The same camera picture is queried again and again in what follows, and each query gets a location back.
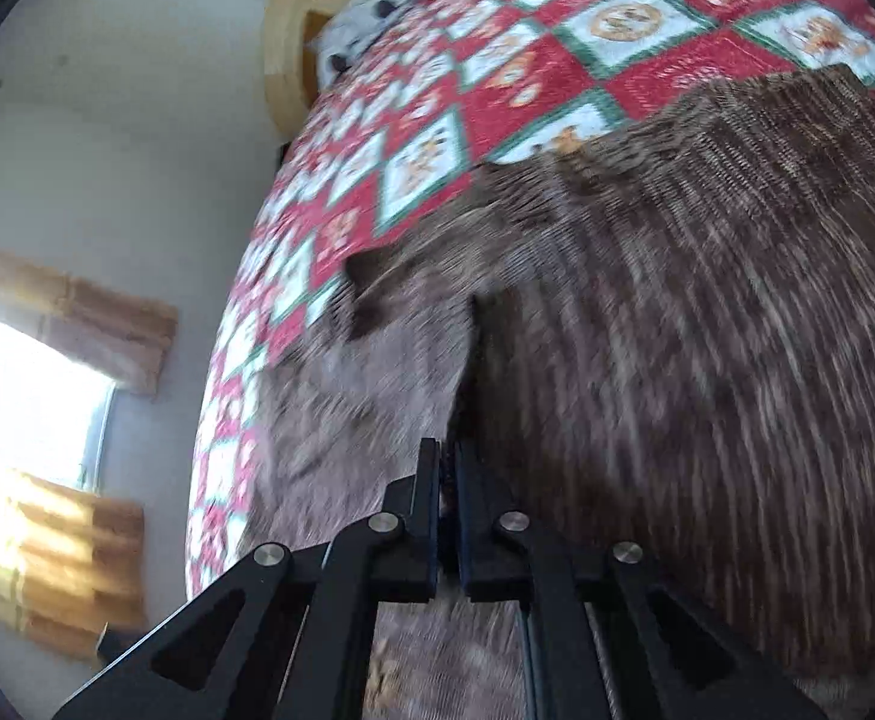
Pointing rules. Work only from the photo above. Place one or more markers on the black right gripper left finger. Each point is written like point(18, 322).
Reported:
point(283, 634)

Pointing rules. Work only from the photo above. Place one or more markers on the yellow curtain by left window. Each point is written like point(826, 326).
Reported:
point(124, 338)

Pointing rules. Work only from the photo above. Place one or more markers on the yellow curtain far left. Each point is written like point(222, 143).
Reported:
point(71, 565)

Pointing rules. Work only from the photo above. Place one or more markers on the red white patchwork quilt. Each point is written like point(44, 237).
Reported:
point(451, 84)

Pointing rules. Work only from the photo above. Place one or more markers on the brown knitted sweater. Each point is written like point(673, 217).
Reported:
point(666, 335)

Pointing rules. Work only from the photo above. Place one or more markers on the white patterned pillow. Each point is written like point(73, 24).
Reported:
point(350, 33)

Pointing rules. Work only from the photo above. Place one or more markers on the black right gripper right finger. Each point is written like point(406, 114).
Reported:
point(605, 632)

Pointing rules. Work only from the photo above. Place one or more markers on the yellow wooden headboard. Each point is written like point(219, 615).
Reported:
point(295, 30)

